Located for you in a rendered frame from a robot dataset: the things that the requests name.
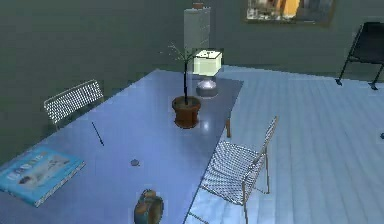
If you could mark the blue picture book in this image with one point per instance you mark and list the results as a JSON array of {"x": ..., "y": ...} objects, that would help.
[{"x": 36, "y": 173}]

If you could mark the black folding chair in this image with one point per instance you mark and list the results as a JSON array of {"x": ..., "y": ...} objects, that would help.
[{"x": 368, "y": 43}]

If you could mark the potted house plant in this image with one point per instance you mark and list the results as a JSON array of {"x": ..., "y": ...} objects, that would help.
[{"x": 186, "y": 110}]

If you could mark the white shade table lamp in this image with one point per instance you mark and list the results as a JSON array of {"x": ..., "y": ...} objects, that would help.
[{"x": 207, "y": 66}]

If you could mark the blue dining table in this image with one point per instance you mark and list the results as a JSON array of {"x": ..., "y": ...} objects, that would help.
[{"x": 146, "y": 133}]

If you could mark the small grey round object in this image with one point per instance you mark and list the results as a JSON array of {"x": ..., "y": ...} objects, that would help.
[{"x": 134, "y": 162}]

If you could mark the black pen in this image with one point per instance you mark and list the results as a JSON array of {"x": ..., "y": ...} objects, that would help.
[{"x": 97, "y": 133}]

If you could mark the teal and brown alarm clock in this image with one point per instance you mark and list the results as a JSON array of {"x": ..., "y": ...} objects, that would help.
[{"x": 148, "y": 208}]

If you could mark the small brown object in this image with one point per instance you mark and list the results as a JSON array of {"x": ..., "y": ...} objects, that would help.
[{"x": 198, "y": 5}]

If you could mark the framed wall picture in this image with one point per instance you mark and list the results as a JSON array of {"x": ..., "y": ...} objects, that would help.
[{"x": 290, "y": 10}]

